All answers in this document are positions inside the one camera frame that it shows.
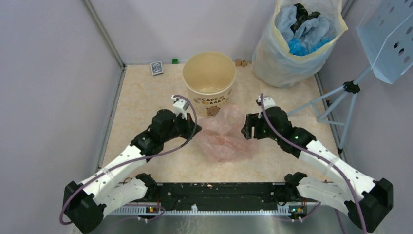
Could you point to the white toothed cable rail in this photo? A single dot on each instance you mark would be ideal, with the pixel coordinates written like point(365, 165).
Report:
point(194, 211)

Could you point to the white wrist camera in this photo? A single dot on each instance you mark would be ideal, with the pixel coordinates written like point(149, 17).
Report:
point(180, 106)
point(265, 102)

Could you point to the pink plastic trash bag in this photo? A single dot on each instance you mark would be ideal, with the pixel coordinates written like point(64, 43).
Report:
point(221, 138)

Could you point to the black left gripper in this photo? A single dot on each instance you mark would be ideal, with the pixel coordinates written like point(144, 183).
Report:
point(191, 128)

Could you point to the light blue tripod stand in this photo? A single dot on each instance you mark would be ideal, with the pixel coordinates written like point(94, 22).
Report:
point(333, 99)

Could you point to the black plastic bag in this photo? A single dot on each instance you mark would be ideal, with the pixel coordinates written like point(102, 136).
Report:
point(302, 15)

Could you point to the small wooden blocks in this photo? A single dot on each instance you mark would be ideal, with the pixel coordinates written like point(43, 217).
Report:
point(242, 62)

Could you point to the large translucent bag of bags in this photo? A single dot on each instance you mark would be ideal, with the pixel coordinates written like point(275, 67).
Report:
point(271, 60)

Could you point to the aluminium corner frame post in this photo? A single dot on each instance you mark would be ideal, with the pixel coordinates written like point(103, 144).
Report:
point(103, 32)

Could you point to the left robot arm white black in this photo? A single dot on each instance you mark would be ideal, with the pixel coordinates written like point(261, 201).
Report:
point(86, 204)

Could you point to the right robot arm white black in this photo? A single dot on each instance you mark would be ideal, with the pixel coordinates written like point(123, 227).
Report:
point(365, 200)

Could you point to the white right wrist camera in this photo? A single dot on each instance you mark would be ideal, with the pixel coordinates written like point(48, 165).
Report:
point(265, 102)

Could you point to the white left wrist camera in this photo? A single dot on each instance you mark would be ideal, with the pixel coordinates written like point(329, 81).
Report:
point(180, 106)

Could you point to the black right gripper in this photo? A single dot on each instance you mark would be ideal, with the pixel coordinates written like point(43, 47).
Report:
point(253, 120)

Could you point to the perforated light blue panel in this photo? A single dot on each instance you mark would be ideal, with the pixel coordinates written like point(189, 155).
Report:
point(386, 35)

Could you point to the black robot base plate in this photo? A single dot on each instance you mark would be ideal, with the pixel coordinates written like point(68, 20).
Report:
point(227, 196)

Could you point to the cream capybara trash bin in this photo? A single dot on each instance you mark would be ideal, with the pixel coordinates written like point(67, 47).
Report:
point(209, 78)

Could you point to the blue plastic bag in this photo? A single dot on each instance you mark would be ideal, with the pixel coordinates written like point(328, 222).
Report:
point(297, 48)

